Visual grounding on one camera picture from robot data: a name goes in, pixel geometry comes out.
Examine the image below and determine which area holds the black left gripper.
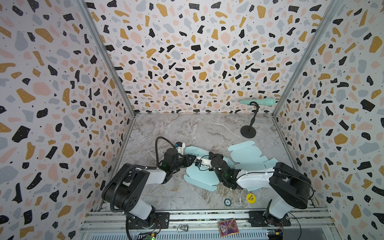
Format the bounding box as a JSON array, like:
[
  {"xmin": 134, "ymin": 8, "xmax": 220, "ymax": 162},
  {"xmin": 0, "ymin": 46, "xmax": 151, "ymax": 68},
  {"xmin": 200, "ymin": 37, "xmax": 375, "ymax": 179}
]
[{"xmin": 171, "ymin": 154, "xmax": 197, "ymax": 172}]

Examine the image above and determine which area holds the mint paper box sheet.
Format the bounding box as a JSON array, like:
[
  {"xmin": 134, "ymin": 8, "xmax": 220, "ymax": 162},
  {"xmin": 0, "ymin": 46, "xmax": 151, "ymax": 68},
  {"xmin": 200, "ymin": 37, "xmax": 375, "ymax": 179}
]
[{"xmin": 184, "ymin": 147, "xmax": 239, "ymax": 192}]

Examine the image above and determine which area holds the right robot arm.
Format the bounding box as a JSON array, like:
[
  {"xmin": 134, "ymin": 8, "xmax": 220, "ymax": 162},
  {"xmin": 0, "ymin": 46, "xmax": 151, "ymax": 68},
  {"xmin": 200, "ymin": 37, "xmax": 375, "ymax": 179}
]
[{"xmin": 209, "ymin": 153, "xmax": 314, "ymax": 222}]

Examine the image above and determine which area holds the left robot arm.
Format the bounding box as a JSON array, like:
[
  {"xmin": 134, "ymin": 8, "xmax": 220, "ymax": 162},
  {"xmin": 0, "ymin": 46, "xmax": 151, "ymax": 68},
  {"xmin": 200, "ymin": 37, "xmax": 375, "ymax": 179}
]
[{"xmin": 102, "ymin": 147, "xmax": 196, "ymax": 222}]

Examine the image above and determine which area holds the mint flat box sheets stack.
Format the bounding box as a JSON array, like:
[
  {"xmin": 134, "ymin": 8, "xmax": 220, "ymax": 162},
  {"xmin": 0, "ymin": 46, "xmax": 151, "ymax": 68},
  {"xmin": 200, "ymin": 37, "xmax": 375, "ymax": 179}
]
[{"xmin": 228, "ymin": 141, "xmax": 278, "ymax": 172}]

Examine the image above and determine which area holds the black round-base stand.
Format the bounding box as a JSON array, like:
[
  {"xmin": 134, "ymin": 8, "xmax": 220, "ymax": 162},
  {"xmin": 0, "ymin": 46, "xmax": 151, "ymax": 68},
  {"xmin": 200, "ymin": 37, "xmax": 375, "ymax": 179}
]
[{"xmin": 241, "ymin": 101, "xmax": 260, "ymax": 139}]

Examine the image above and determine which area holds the dark round tape roll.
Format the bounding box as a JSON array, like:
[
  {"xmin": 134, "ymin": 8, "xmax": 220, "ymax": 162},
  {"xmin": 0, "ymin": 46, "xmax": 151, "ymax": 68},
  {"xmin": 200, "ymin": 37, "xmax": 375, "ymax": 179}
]
[{"xmin": 224, "ymin": 199, "xmax": 232, "ymax": 207}]

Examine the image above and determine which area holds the yellow round sticker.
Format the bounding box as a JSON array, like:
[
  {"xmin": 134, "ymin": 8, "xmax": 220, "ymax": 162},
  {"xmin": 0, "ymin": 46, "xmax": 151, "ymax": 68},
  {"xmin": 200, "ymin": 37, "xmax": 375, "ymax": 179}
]
[{"xmin": 247, "ymin": 194, "xmax": 257, "ymax": 204}]

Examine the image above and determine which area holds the purple snack packet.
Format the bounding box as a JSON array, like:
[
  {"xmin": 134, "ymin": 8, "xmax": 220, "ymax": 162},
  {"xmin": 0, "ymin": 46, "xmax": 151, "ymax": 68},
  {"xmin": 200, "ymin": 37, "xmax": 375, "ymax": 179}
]
[{"xmin": 218, "ymin": 219, "xmax": 239, "ymax": 238}]

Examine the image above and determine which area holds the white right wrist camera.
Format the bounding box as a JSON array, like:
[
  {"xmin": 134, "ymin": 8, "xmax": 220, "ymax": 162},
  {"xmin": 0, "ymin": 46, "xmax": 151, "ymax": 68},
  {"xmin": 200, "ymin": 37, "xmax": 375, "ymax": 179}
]
[{"xmin": 195, "ymin": 159, "xmax": 212, "ymax": 168}]

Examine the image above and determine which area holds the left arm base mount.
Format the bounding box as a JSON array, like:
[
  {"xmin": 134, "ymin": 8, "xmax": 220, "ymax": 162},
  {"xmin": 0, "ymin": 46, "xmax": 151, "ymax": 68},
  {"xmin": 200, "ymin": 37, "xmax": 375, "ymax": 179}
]
[{"xmin": 126, "ymin": 212, "xmax": 170, "ymax": 230}]

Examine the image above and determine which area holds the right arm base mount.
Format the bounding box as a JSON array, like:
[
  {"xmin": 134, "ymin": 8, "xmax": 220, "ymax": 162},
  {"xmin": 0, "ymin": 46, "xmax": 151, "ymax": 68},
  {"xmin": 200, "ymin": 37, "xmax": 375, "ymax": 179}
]
[{"xmin": 248, "ymin": 211, "xmax": 291, "ymax": 228}]

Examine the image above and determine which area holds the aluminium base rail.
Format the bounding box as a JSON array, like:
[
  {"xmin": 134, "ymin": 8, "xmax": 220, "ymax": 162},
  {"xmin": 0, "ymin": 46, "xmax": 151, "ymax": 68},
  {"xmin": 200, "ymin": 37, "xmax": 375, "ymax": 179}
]
[{"xmin": 80, "ymin": 208, "xmax": 341, "ymax": 240}]

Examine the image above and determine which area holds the aluminium corner post left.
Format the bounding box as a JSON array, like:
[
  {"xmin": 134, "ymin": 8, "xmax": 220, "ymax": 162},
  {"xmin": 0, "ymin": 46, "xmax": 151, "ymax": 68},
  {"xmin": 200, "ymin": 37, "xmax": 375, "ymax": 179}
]
[{"xmin": 75, "ymin": 0, "xmax": 136, "ymax": 118}]

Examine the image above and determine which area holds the aluminium corner post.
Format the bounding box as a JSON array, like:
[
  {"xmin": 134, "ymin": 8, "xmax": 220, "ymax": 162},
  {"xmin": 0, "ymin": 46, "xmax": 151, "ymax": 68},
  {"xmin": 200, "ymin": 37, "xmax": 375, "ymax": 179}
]
[
  {"xmin": 75, "ymin": 0, "xmax": 136, "ymax": 118},
  {"xmin": 272, "ymin": 0, "xmax": 344, "ymax": 118}
]

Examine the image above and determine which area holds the aluminium corner post right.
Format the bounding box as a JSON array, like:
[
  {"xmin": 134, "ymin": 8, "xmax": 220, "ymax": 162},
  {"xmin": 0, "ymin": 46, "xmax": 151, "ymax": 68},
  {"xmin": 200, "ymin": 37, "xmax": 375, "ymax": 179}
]
[{"xmin": 272, "ymin": 0, "xmax": 344, "ymax": 118}]

